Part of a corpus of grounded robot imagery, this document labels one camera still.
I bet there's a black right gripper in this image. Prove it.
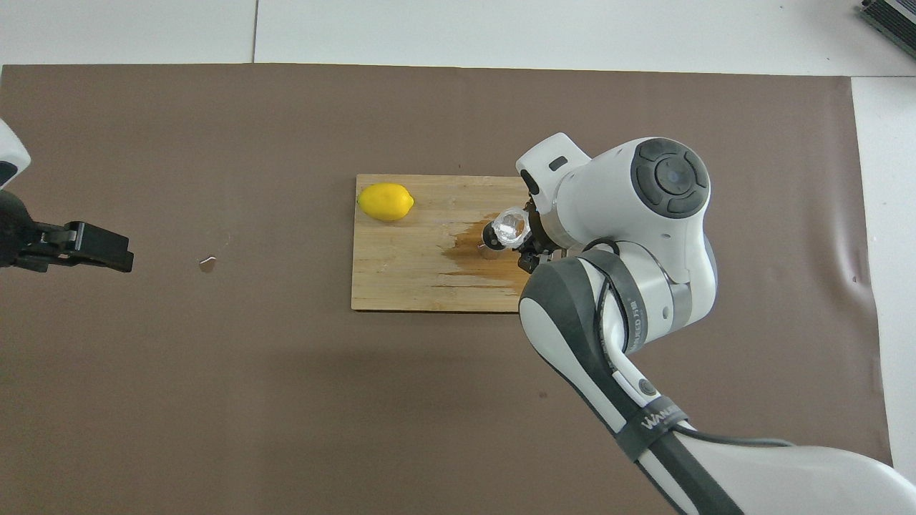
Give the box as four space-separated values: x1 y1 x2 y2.
517 201 567 275

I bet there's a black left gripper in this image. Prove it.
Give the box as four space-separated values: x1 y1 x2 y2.
0 190 135 273

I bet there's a clear glass cup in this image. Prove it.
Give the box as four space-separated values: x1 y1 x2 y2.
494 206 532 250

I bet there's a metal jigger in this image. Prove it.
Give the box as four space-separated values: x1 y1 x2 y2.
478 220 503 258

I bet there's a wooden cutting board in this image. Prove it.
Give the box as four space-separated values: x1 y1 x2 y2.
351 174 534 313

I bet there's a yellow lemon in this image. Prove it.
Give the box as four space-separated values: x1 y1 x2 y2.
357 183 415 222

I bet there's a brown table mat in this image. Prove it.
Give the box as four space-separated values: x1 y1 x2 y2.
0 63 895 515

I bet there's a grey ribbed device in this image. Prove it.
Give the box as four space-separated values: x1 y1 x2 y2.
857 0 916 52

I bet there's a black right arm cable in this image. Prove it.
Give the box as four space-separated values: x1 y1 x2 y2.
583 240 799 449

